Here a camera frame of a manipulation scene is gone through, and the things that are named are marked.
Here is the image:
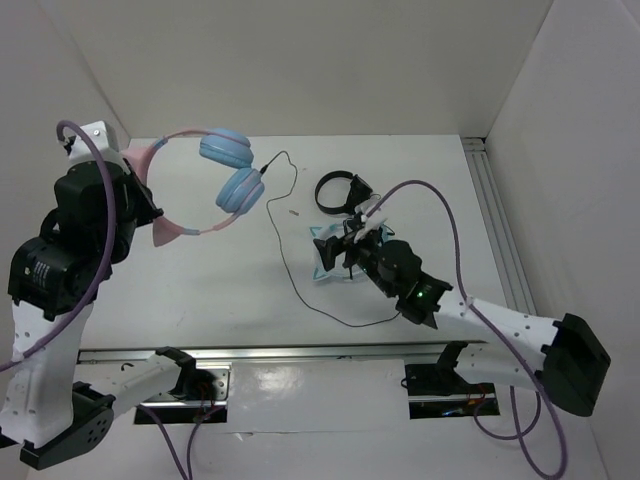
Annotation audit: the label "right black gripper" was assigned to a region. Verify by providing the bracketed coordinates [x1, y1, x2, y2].
[312, 220, 397, 298]

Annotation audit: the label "pink blue cat-ear headphones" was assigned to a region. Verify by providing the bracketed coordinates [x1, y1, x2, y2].
[122, 128, 266, 249]

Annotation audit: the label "thin black headphone cable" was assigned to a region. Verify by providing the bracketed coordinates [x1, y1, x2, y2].
[258, 150, 401, 329]

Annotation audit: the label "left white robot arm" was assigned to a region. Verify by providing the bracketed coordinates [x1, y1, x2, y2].
[1, 161, 198, 470]

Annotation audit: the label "teal white cat-ear headphones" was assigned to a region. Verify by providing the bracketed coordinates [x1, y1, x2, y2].
[312, 222, 402, 282]

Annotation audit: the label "black on-ear headphones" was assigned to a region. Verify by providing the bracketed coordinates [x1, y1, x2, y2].
[314, 170, 374, 216]

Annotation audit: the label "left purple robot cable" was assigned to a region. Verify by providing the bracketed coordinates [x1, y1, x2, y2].
[0, 119, 226, 480]

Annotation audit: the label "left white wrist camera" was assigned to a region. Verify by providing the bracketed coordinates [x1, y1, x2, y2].
[56, 120, 126, 170]

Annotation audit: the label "aluminium front rail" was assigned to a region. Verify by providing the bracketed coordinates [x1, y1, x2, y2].
[77, 340, 489, 369]

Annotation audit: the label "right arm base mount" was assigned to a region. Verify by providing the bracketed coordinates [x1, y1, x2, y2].
[400, 364, 500, 420]

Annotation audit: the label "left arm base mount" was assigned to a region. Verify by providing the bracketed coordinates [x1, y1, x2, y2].
[142, 347, 231, 425]

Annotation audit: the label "aluminium side rail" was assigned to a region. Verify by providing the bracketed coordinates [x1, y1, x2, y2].
[461, 137, 536, 314]

